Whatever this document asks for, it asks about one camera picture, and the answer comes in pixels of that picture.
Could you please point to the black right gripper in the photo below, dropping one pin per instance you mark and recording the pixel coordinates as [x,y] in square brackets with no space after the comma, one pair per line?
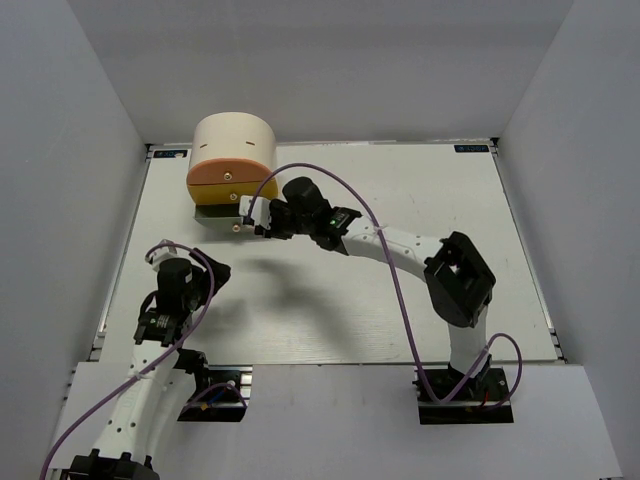
[276,231]

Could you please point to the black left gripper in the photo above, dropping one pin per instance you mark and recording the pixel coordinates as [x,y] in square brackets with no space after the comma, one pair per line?
[220,271]

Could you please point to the cream round drawer organizer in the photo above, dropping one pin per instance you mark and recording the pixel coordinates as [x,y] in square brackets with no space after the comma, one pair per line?
[232,155]

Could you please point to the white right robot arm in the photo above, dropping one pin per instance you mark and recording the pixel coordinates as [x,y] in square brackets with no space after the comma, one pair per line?
[459,281]

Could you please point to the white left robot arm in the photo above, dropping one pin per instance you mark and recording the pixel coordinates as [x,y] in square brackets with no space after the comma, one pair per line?
[162,374]

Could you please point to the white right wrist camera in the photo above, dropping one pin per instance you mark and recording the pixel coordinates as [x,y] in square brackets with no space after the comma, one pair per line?
[255,211]

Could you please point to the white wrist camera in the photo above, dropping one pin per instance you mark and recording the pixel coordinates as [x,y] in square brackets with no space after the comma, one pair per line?
[255,211]
[164,250]

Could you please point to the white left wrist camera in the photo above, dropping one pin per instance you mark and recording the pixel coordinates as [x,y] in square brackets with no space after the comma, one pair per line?
[164,250]

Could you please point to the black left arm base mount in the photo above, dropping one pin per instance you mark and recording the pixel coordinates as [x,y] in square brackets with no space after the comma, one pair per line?
[221,395]

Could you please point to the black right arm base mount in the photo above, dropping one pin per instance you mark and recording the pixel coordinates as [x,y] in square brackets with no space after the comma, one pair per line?
[474,404]

